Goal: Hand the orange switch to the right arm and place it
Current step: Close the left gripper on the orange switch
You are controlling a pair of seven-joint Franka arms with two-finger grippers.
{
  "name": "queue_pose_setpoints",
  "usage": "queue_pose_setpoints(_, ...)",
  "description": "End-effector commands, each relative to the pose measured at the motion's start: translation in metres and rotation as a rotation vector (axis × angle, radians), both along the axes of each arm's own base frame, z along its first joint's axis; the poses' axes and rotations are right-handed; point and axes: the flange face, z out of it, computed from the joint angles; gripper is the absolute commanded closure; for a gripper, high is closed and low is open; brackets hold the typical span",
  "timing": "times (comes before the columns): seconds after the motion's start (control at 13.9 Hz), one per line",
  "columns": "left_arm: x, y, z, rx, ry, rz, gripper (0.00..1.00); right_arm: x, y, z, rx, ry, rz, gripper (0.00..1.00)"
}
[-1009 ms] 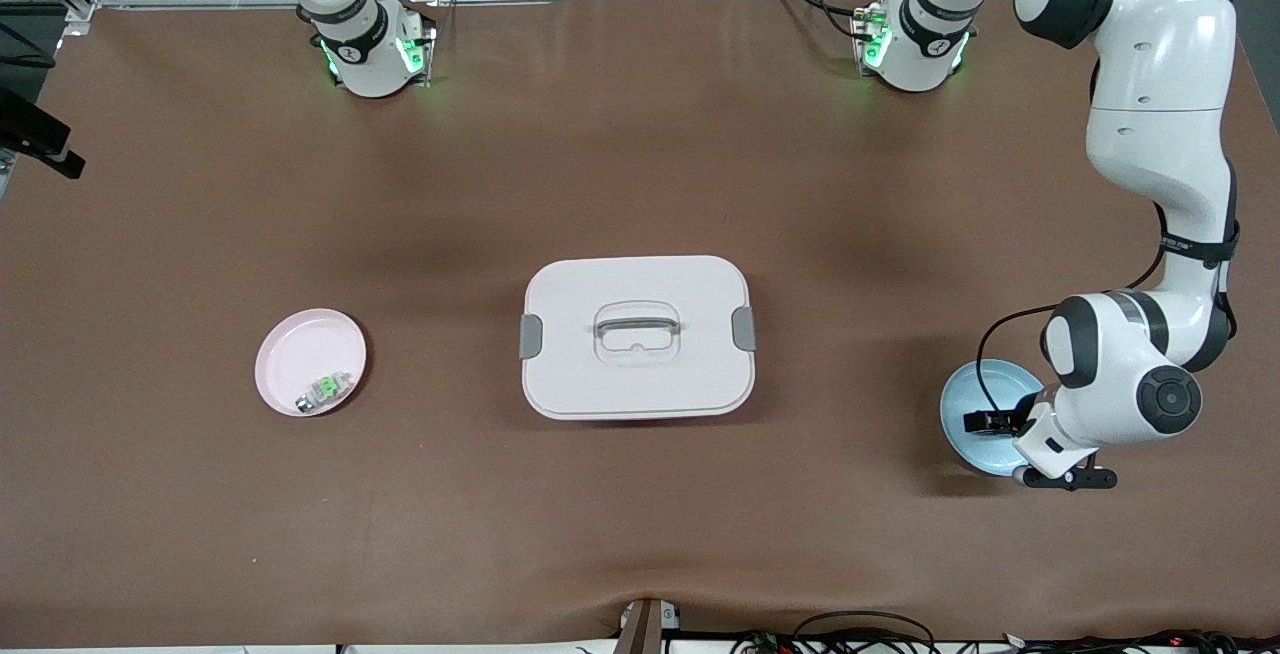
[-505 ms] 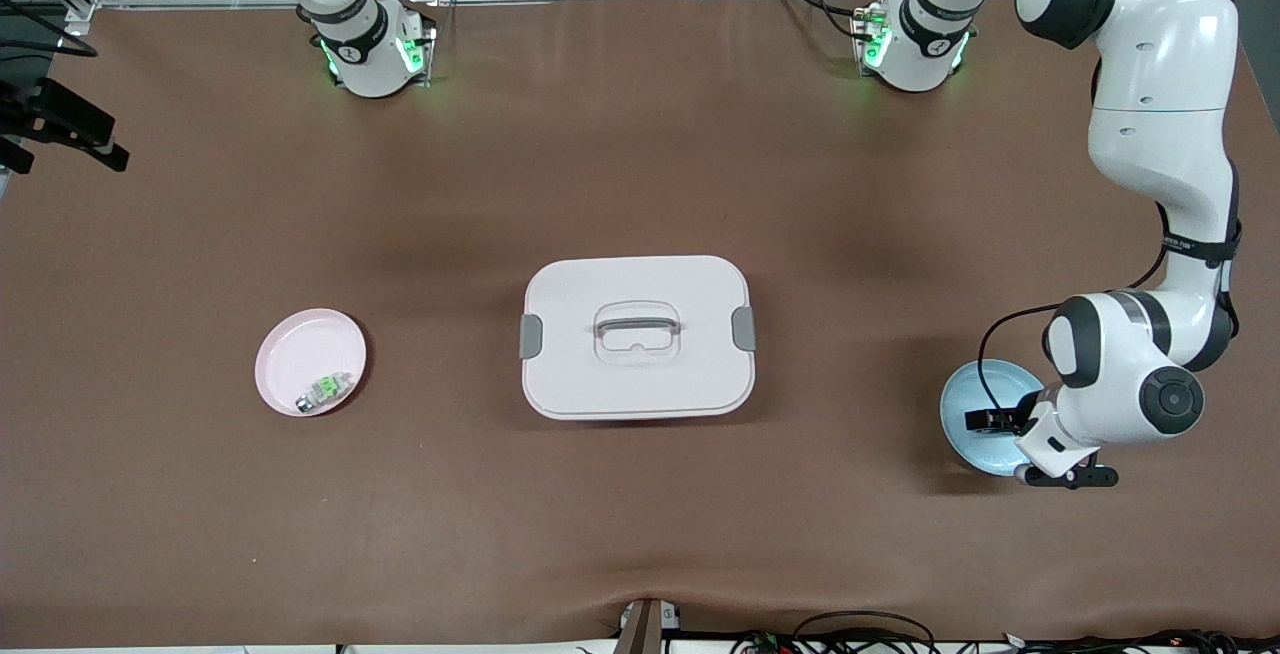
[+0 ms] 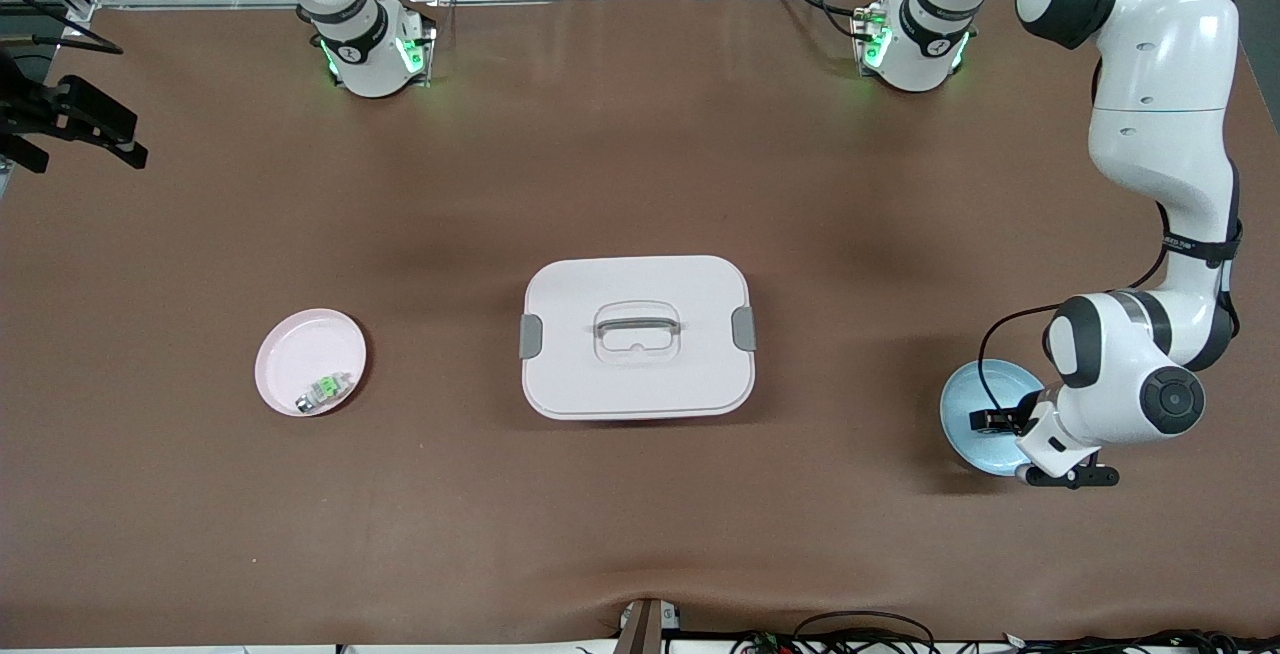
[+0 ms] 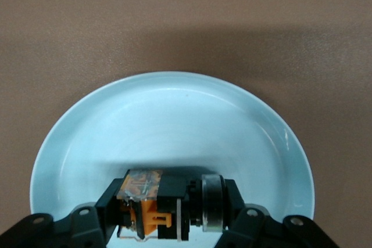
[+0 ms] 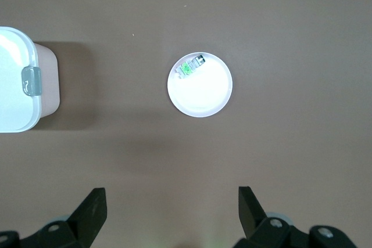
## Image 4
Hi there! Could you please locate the light blue round plate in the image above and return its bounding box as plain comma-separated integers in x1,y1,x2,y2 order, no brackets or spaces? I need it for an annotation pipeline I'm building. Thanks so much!
30,70,316,225

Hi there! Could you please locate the orange black push-button switch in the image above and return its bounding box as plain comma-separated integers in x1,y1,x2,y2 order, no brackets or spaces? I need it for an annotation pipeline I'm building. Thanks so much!
116,168,228,243

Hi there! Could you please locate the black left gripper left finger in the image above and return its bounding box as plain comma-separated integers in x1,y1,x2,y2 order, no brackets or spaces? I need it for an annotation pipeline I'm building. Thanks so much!
0,178,126,248

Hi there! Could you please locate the brown table mat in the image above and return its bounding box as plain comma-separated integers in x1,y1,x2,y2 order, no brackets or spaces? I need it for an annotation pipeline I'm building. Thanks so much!
0,0,372,236

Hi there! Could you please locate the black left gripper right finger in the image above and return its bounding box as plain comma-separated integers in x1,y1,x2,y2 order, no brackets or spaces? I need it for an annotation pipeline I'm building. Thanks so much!
213,178,339,248

